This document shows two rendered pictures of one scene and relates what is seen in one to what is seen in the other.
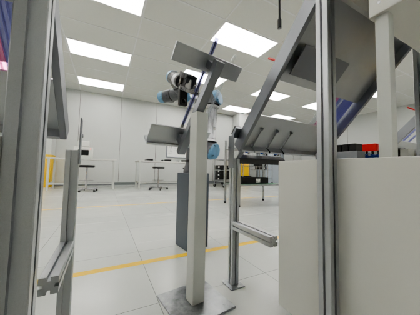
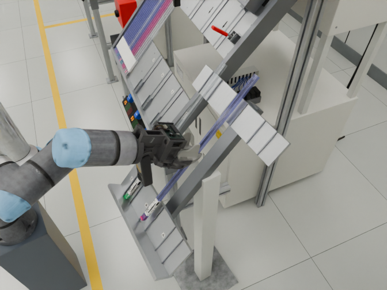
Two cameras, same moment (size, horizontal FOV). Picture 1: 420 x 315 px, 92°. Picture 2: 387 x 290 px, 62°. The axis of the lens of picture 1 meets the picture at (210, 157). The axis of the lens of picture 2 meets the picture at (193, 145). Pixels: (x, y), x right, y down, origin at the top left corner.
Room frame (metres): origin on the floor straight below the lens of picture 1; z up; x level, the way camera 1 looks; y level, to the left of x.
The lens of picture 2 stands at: (0.91, 0.61, 1.59)
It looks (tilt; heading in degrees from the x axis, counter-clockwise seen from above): 49 degrees down; 275
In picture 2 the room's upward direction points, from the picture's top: straight up
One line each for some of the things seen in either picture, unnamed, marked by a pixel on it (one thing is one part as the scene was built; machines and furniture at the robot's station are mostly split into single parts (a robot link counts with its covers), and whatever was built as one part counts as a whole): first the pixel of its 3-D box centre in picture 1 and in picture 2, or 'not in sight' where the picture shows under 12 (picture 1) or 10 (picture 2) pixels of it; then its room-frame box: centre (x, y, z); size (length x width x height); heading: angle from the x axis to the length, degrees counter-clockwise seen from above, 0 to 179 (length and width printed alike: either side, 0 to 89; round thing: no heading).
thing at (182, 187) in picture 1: (192, 209); (43, 256); (1.59, 0.13, 0.27); 0.18 x 0.18 x 0.55; 35
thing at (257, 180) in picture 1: (252, 180); not in sight; (3.61, -0.76, 0.41); 0.57 x 0.17 x 0.11; 117
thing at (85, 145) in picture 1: (83, 149); not in sight; (5.38, 3.36, 1.03); 0.44 x 0.37 x 0.46; 123
